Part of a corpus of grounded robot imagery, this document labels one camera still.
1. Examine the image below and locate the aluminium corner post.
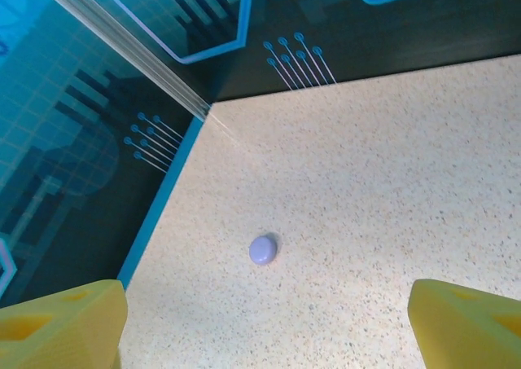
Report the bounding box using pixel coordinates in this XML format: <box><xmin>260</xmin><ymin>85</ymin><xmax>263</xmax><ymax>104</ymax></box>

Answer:
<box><xmin>30</xmin><ymin>0</ymin><xmax>213</xmax><ymax>116</ymax></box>

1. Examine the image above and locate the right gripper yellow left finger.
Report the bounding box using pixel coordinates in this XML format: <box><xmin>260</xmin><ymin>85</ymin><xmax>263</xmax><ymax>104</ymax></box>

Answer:
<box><xmin>0</xmin><ymin>278</ymin><xmax>129</xmax><ymax>369</ymax></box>

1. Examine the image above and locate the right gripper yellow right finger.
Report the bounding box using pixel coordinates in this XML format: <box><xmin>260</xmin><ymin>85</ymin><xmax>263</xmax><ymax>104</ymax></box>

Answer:
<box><xmin>408</xmin><ymin>278</ymin><xmax>521</xmax><ymax>369</ymax></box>

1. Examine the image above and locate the purple earbud charging case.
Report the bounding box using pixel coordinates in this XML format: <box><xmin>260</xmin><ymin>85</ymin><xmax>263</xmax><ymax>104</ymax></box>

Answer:
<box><xmin>248</xmin><ymin>234</ymin><xmax>278</xmax><ymax>266</ymax></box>

